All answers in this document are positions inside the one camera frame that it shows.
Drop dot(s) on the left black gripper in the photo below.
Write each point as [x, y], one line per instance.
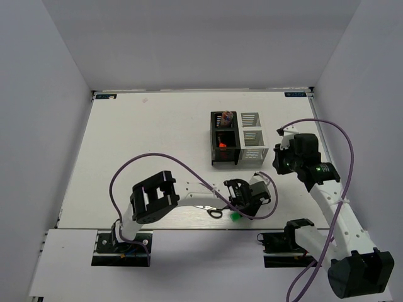
[251, 212]

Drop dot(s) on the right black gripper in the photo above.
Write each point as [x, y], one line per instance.
[279, 153]

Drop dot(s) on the green cap black highlighter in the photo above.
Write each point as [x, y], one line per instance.
[235, 216]

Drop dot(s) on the clear tube of crayons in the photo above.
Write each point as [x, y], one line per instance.
[226, 119]

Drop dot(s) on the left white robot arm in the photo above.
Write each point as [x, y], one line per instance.
[153, 198]

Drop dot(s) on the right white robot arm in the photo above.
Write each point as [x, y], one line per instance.
[353, 263]

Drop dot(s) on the white slotted pen holder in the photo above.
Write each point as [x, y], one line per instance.
[254, 144]

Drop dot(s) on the black slotted pen holder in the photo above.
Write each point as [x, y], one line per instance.
[231, 138]

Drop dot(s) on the right blue corner label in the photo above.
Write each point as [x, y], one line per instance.
[295, 94]

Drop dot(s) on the blue corner label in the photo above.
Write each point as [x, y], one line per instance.
[295, 94]
[105, 96]

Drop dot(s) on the left blue corner label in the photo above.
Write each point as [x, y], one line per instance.
[105, 96]

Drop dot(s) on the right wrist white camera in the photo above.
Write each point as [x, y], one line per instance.
[287, 134]

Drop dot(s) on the black handled scissors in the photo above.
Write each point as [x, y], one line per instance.
[212, 212]

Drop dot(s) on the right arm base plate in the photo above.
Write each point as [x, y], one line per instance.
[277, 253]

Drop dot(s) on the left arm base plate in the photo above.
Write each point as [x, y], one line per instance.
[108, 254]

